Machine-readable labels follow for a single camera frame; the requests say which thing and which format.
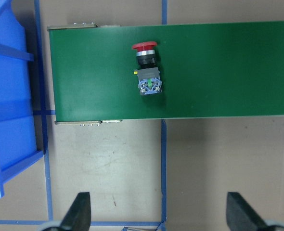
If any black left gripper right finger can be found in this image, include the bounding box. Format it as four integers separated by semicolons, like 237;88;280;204
226;192;272;231

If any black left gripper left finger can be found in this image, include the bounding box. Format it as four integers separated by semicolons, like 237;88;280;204
59;192;91;231

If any red push button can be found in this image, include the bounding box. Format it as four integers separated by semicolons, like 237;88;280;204
132;41;163;96

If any brown paper table cover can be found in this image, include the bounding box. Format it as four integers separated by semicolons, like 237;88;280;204
0;0;284;231

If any left blue plastic bin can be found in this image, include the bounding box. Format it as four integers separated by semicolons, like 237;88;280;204
0;0;43;198

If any green conveyor belt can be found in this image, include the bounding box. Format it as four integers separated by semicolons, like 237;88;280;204
48;21;284;124

